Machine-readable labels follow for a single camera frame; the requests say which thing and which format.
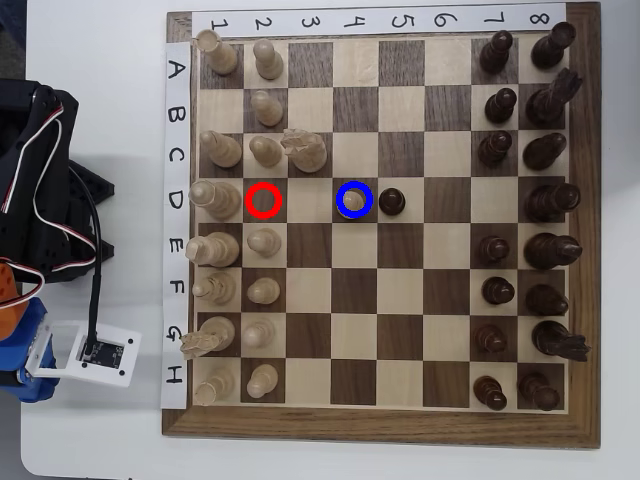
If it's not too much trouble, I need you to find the light wooden knight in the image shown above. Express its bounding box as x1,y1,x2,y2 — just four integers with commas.
179,315,236,361
279,128,329,175

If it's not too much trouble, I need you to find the dark wooden bishop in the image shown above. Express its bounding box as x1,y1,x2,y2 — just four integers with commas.
524,283,570,317
522,132,569,171

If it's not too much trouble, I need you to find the dark wooden pawn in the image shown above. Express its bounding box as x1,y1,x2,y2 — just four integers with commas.
472,323,507,354
483,87,518,125
479,235,512,266
478,29,515,76
481,276,516,306
472,374,508,412
477,130,513,169
378,187,407,218

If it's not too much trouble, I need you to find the paper strip with numbers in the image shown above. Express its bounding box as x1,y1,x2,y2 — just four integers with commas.
191,2,568,37

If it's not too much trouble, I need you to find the dark wooden queen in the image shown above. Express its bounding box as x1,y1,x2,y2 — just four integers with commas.
524,183,582,224

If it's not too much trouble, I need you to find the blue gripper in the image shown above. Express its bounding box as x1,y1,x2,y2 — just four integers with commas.
0,298,61,404

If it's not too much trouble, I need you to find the dark wooden rook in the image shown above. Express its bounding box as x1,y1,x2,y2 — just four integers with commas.
516,370,561,412
530,21,578,71

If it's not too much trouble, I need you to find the light wooden pawn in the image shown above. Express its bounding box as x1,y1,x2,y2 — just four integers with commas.
249,89,285,128
246,363,280,400
248,135,285,169
337,187,371,221
247,227,283,259
246,276,281,305
242,318,277,349
253,38,285,81

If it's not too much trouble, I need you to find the light wooden bishop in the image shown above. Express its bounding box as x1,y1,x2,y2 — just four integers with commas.
199,129,244,169
192,272,237,307

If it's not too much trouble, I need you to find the light wooden king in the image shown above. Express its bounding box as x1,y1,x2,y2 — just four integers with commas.
184,230,241,268

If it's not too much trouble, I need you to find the dark wooden knight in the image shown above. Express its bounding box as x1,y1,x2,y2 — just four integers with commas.
524,67,584,129
530,319,592,363

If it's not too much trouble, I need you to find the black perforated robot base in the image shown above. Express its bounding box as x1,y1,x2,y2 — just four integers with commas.
68,159,117,264

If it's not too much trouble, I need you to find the light wooden rook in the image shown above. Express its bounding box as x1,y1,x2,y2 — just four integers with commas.
194,366,236,407
196,28,239,77

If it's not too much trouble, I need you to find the light wooden queen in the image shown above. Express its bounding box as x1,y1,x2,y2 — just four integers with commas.
190,179,245,222

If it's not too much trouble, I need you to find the wooden chessboard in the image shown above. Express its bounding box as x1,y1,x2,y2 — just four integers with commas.
161,1,602,450

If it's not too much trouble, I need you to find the paper strip with letters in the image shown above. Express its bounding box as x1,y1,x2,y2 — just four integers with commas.
159,40,194,410

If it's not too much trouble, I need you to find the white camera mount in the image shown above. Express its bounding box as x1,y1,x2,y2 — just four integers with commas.
22,319,142,387

